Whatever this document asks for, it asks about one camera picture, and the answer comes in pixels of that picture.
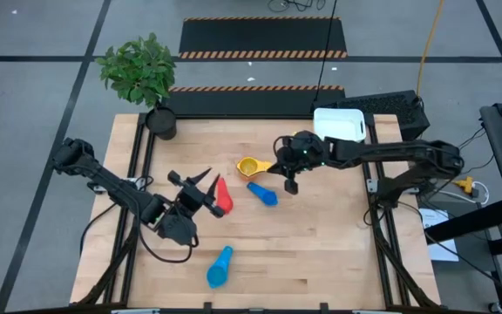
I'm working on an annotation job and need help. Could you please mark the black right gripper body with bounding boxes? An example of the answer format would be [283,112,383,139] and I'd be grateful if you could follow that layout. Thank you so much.
[272,129,329,195]

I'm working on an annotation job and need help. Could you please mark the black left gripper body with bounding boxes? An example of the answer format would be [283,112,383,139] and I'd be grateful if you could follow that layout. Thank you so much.
[158,170,226,246]

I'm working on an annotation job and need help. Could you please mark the red measuring cup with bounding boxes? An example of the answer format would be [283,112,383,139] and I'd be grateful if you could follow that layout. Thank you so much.
[215,176,234,215]

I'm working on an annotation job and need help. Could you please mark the yellow measuring cup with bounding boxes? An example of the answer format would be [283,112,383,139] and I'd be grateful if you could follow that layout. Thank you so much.
[235,156,275,179]

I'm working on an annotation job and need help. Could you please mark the small royal blue measuring cup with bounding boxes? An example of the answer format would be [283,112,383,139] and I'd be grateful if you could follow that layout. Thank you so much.
[246,181,279,208]

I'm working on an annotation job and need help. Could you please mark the light blue measuring cup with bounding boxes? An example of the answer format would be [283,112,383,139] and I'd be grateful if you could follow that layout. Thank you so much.
[206,245,234,290]

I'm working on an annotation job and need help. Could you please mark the white plastic basket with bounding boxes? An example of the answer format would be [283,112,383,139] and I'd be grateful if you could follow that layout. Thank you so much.
[312,107,368,144]

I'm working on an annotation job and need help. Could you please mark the black hazard-striped floor mat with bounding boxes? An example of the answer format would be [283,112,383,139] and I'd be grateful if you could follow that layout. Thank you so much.
[177,16,348,60]
[161,85,347,118]

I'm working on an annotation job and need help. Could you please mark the black computer case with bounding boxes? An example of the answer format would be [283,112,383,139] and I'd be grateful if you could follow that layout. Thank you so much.
[320,90,431,141]

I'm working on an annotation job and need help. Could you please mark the green plant in black pot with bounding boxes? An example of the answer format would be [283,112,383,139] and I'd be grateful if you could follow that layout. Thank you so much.
[95,32,178,141]

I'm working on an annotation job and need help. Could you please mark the white paper sheet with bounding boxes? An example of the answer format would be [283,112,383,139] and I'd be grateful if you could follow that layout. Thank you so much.
[420,208,460,263]

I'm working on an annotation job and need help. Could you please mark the yellow power plug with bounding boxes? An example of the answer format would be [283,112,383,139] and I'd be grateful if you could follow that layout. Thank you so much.
[451,176,477,195]

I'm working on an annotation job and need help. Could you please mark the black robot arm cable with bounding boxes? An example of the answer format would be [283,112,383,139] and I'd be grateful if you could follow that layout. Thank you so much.
[137,226,200,264]
[273,135,287,162]

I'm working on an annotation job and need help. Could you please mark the black table frame rails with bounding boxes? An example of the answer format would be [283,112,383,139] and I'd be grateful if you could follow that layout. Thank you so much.
[357,113,442,309]
[70,113,159,306]

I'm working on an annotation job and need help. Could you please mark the black hanging cable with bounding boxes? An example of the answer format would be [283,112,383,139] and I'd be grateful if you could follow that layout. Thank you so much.
[311,0,338,110]

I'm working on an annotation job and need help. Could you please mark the yellow cable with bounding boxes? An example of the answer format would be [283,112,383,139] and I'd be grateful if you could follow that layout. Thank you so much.
[415,0,446,99]

